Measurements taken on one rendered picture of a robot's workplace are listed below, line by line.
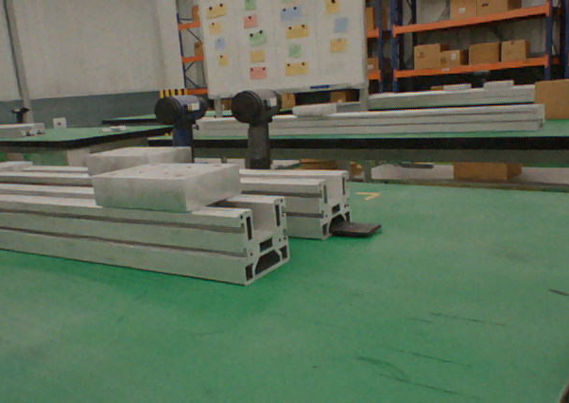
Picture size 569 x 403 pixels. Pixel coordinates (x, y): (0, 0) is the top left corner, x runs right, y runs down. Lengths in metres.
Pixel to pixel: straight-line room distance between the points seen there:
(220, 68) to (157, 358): 4.13
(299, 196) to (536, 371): 0.45
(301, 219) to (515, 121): 1.41
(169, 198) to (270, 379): 0.30
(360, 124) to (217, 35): 2.45
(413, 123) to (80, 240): 1.63
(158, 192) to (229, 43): 3.85
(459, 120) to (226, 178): 1.54
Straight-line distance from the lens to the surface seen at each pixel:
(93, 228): 0.79
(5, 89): 13.46
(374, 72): 11.42
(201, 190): 0.67
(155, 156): 0.97
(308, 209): 0.78
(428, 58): 10.95
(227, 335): 0.52
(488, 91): 4.02
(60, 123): 5.36
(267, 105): 1.02
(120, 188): 0.72
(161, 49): 9.52
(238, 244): 0.62
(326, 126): 2.42
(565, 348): 0.50
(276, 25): 4.18
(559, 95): 2.53
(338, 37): 3.86
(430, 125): 2.19
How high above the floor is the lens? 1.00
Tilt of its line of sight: 12 degrees down
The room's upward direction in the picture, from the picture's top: 5 degrees counter-clockwise
